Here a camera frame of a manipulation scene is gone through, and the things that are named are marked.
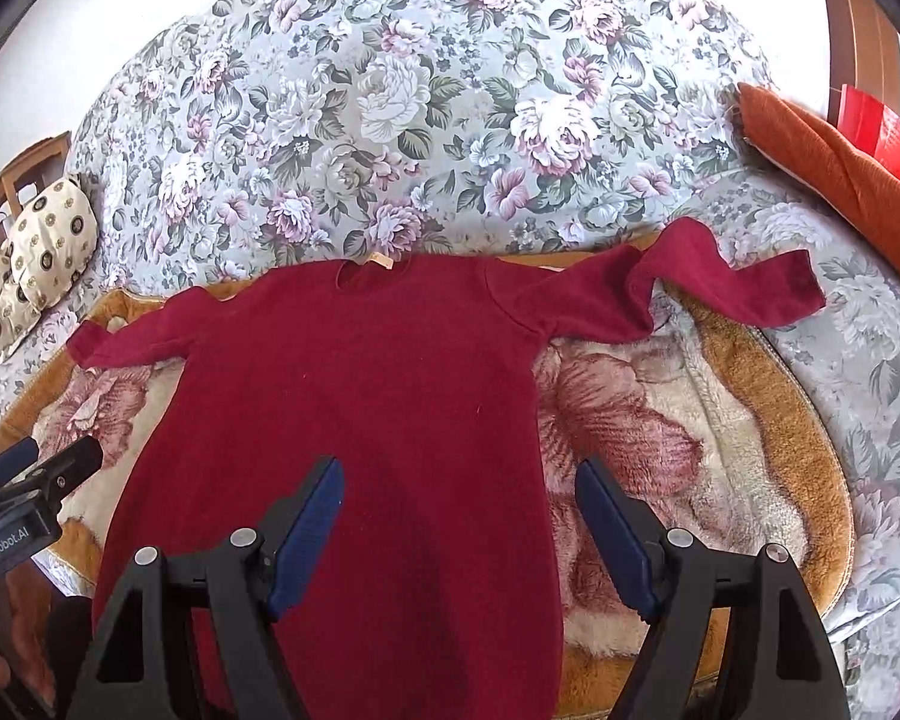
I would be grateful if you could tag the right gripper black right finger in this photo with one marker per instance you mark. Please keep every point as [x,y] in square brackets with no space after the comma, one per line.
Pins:
[777,660]

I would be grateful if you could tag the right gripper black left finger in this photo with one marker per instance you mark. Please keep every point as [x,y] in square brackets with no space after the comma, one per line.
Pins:
[143,661]

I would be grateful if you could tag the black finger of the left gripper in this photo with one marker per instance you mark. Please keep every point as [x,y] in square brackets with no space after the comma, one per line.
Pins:
[58,475]
[17,459]

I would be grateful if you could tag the dark red knit sweater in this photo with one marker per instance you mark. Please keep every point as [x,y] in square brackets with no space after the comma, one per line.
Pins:
[437,595]

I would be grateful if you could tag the person's left hand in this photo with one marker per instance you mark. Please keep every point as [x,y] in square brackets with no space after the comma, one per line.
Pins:
[44,636]

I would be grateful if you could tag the cream patterned pillow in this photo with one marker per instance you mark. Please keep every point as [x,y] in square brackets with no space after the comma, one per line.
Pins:
[48,247]

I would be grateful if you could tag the floral plush fleece blanket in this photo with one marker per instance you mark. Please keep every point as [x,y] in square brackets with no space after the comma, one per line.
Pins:
[702,420]

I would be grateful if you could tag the wooden chair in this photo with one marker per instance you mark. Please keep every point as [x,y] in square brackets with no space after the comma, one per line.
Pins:
[38,165]

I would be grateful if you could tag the orange velvet cushion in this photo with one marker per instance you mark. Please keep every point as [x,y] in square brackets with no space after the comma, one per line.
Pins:
[812,151]

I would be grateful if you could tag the floral bed quilt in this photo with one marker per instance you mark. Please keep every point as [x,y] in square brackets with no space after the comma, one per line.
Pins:
[216,138]

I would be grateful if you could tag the red box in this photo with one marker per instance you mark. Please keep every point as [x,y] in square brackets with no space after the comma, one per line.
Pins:
[871,126]

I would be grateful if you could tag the wooden bed post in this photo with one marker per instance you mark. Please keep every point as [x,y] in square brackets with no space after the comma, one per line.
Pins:
[864,52]

